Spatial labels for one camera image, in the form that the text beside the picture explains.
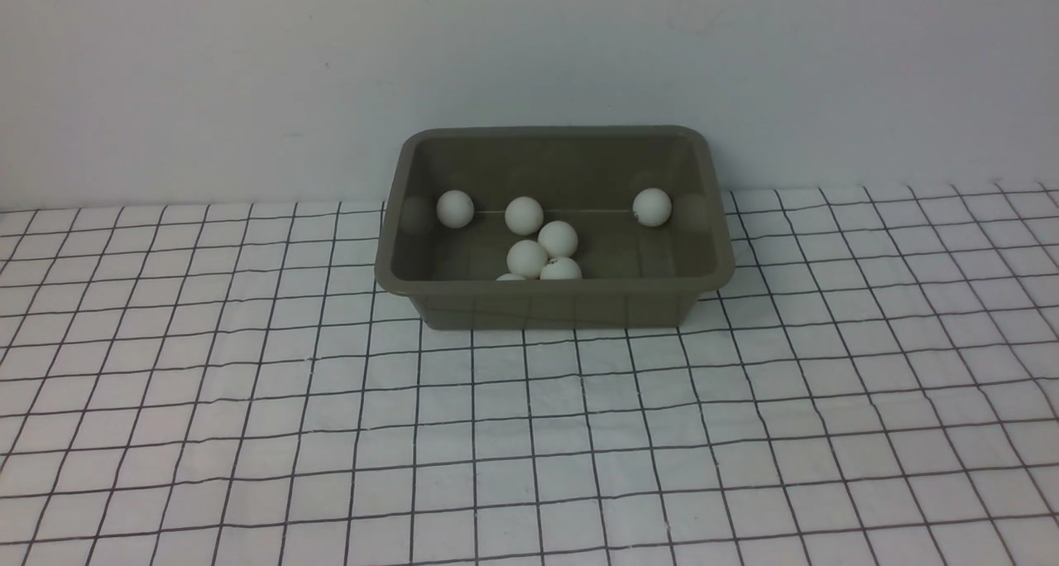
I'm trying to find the olive green plastic bin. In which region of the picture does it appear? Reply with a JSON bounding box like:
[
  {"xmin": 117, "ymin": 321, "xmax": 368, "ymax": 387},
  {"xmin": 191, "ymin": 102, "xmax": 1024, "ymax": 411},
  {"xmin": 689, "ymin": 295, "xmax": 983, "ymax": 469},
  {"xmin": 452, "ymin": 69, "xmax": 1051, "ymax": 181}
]
[{"xmin": 375, "ymin": 126, "xmax": 736, "ymax": 331}]

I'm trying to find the white black-grid tablecloth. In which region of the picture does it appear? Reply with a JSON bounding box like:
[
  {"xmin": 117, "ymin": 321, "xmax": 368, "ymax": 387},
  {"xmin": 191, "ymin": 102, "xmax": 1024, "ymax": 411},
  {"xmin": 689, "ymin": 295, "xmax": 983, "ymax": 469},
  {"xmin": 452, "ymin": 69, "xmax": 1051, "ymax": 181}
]
[{"xmin": 1, "ymin": 184, "xmax": 1058, "ymax": 565}]

